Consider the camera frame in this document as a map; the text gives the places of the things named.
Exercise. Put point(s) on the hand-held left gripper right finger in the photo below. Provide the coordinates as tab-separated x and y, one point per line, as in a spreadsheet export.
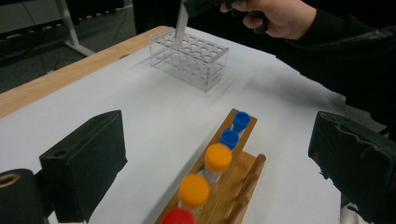
355	158

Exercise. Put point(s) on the orange capped test tube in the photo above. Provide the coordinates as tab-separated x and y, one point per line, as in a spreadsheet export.
218	157
193	190

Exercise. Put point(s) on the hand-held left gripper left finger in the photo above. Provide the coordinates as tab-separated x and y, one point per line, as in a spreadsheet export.
84	165

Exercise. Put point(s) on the white table cover sheet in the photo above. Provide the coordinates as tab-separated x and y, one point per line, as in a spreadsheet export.
155	102

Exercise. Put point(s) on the blue capped test tube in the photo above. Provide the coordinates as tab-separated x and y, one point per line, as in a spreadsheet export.
241	119
229	139

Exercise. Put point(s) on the wooden test tube rack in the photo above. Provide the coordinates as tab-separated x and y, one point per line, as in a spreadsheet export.
230	193

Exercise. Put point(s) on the clear acrylic test tube rack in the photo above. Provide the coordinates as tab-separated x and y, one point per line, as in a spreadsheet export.
199	62

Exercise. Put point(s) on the white metal stand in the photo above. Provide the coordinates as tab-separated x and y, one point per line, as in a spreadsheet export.
70	28

